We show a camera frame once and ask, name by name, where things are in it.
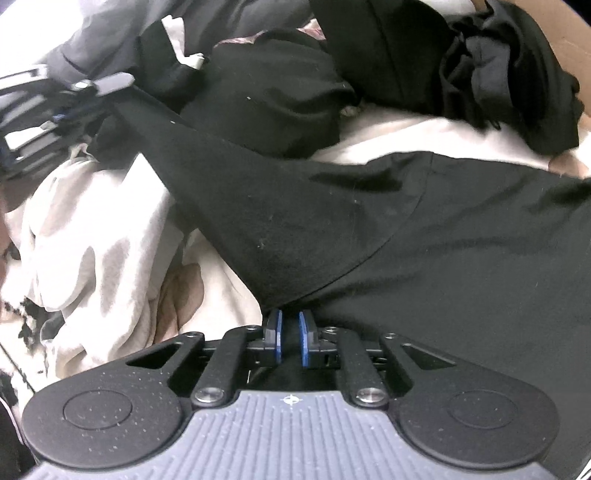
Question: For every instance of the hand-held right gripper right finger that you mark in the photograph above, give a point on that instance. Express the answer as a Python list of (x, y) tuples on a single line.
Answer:
[(304, 339)]

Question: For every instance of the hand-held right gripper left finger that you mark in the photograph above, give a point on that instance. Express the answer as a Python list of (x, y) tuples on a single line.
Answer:
[(277, 334)]

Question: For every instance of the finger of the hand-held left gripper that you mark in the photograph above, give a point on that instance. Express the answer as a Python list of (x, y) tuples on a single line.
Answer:
[(41, 143), (101, 84)]

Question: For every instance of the black cartoon print t-shirt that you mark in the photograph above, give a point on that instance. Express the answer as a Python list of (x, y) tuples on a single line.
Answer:
[(415, 240)]

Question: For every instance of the cream sweatshirt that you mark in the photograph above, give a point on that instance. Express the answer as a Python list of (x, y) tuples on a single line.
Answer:
[(92, 240)]

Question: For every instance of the black white spotted cloth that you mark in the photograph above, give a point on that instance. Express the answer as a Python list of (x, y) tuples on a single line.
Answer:
[(27, 323)]

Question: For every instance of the cream printed bed sheet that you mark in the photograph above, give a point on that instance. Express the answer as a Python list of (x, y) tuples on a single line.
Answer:
[(415, 134)]

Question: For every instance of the black buttoned garment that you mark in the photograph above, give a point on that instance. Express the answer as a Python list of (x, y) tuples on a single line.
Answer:
[(392, 46)]

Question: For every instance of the brown flattened cardboard box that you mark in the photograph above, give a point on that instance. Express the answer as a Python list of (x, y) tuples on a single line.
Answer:
[(568, 55)]

